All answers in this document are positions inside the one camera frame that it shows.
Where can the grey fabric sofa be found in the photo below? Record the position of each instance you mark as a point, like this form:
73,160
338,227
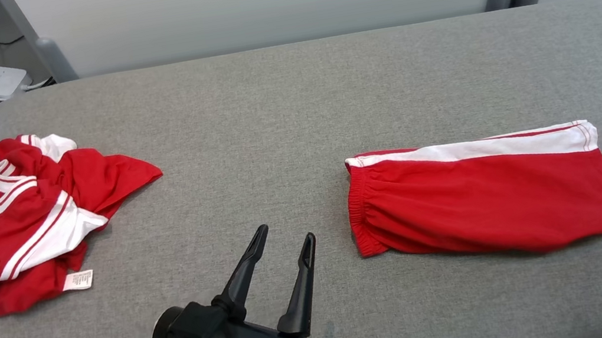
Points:
272,137

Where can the red jersey with white sleeves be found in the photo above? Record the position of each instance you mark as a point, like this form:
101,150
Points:
34,221

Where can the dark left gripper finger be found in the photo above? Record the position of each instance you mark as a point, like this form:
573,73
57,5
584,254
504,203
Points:
244,285
300,300

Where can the red shorts with white stripe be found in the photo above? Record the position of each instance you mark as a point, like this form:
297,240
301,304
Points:
479,202

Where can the grey slanted partition post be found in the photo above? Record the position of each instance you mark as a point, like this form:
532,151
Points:
22,20

